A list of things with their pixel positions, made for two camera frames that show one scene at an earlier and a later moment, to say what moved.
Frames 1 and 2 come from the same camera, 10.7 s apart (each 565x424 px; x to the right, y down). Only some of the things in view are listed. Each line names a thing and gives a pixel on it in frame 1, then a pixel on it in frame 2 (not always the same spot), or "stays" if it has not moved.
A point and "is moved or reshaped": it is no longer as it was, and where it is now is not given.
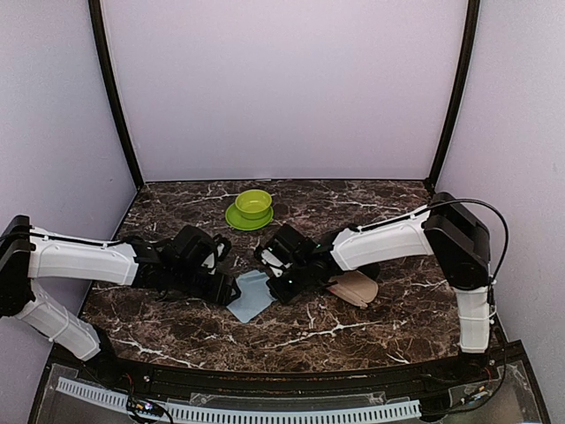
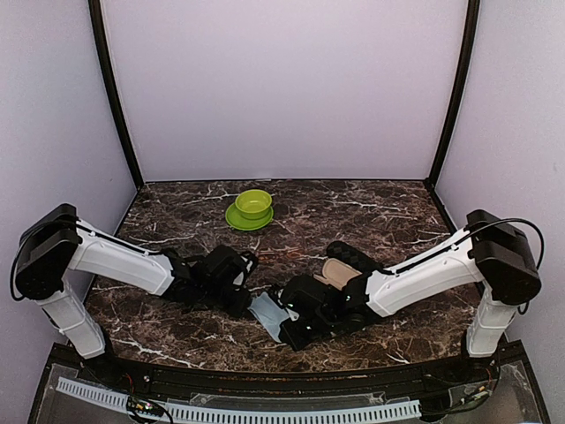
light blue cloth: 255,295 is moved or reshaped
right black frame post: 460,91 stays
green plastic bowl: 253,203 stays
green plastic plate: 236,220 stays
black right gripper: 282,295 to 294,340
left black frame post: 101,43 stays
